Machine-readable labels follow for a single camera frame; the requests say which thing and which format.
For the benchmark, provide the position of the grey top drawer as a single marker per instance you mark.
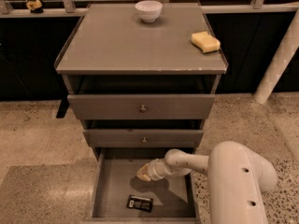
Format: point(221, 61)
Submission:
point(159, 106)

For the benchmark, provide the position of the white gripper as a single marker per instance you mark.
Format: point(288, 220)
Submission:
point(153, 170)

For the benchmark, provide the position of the yellow sponge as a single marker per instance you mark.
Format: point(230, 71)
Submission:
point(206, 42)

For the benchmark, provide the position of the round drawer knob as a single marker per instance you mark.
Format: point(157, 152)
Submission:
point(144, 140)
point(142, 109)

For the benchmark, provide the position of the round top drawer knob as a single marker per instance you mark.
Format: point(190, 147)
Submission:
point(142, 109)

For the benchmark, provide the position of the round middle drawer knob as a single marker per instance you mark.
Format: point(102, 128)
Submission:
point(144, 140)

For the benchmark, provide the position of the white ceramic bowl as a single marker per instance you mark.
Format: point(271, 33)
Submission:
point(148, 10)

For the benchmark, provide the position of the metal railing frame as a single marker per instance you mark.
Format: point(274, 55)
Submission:
point(68, 0)

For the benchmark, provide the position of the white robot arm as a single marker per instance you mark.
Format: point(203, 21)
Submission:
point(236, 177)

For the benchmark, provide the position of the small yellow black object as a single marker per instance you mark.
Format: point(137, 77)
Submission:
point(35, 6)

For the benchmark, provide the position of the grey middle drawer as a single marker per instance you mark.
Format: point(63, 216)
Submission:
point(133, 138)

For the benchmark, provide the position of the grey open bottom drawer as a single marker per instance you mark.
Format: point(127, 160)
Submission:
point(173, 197)

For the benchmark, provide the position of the white diagonal post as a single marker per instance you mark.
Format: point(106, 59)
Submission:
point(286, 49)

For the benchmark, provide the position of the grey drawer cabinet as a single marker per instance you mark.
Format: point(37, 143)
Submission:
point(114, 52)

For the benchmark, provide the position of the black rxbar chocolate bar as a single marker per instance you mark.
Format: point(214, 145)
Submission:
point(139, 203)

